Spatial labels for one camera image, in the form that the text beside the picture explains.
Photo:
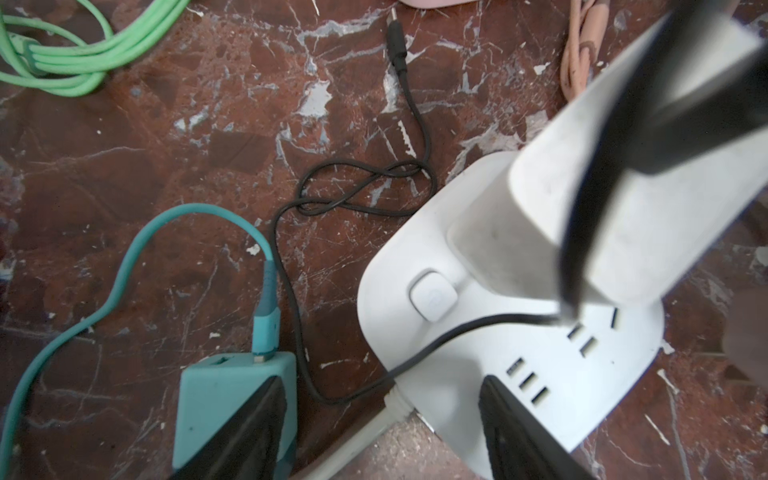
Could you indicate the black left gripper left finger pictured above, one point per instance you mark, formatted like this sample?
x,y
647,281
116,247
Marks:
x,y
247,445

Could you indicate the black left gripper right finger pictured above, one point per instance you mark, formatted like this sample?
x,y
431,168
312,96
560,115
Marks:
x,y
519,447

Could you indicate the pink power strip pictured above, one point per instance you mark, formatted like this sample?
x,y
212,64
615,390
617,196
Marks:
x,y
434,4

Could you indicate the white power strip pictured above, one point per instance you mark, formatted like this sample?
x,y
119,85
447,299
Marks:
x,y
569,379

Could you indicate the white charger plug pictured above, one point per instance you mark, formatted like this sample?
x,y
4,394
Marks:
x,y
628,186

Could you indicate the teal charger plug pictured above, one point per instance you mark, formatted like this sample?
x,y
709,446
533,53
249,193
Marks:
x,y
212,390

